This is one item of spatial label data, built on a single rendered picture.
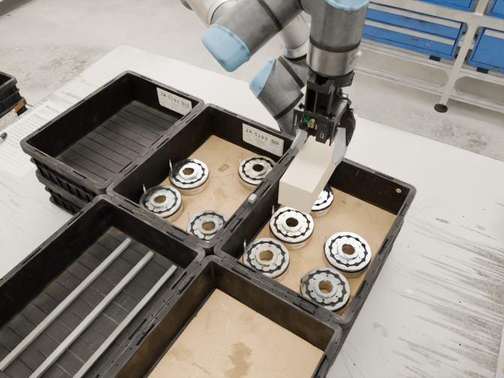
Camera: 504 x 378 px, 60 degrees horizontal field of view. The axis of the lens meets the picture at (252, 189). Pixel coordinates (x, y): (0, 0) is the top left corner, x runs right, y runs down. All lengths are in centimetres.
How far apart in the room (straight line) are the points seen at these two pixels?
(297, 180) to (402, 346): 50
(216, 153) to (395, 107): 183
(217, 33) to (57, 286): 64
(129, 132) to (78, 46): 228
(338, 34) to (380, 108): 223
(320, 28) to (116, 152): 79
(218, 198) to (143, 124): 38
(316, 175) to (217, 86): 98
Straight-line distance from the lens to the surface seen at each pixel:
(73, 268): 106
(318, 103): 71
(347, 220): 109
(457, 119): 294
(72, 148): 134
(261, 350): 90
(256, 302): 91
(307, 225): 103
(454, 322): 117
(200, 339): 92
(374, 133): 155
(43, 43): 371
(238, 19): 70
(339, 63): 67
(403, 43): 283
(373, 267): 90
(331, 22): 64
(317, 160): 81
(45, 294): 105
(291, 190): 77
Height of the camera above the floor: 167
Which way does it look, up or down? 48 degrees down
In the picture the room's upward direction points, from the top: straight up
